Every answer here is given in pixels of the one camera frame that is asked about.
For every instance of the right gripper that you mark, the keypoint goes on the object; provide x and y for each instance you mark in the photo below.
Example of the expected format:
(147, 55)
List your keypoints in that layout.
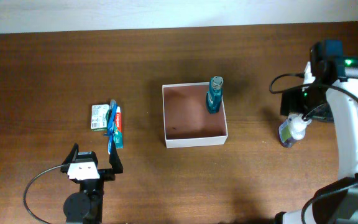
(293, 101)

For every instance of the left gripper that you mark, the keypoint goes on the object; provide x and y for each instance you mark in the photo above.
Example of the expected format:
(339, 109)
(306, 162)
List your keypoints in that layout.
(109, 174)

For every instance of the clear pump soap bottle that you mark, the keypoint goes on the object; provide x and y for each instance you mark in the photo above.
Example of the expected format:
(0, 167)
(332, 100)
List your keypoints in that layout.
(293, 129)

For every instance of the blue toothbrush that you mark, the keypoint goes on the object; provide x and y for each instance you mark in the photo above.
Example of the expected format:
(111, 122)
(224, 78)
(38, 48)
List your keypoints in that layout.
(110, 126)

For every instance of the blue mouthwash bottle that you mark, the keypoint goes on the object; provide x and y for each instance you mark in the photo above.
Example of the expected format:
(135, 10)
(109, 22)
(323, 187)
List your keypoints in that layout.
(214, 94)

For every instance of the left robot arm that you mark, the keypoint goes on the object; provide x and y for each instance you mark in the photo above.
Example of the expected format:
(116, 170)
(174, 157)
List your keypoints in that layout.
(86, 205)

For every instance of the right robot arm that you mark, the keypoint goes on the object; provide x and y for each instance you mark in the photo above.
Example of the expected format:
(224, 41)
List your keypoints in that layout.
(329, 93)

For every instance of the Colgate toothpaste tube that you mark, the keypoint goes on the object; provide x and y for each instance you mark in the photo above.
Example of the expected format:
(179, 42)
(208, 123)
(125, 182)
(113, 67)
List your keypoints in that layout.
(118, 138)

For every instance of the green white soap box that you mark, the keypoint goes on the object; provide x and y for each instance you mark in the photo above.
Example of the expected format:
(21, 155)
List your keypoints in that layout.
(99, 117)

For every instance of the white cardboard box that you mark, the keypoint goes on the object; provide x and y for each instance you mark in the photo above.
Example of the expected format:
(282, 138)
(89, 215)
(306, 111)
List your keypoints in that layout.
(186, 120)

